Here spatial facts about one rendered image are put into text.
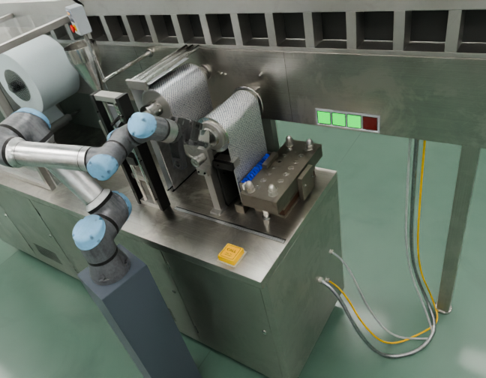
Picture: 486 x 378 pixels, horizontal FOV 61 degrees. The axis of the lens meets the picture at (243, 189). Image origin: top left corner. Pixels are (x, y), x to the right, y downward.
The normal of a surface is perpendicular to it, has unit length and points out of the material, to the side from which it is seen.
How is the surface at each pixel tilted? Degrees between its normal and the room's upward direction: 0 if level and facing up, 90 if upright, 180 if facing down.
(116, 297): 90
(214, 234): 0
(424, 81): 90
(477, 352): 0
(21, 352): 0
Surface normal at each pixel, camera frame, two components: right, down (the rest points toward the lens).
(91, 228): -0.22, -0.69
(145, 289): 0.71, 0.32
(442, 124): -0.53, 0.60
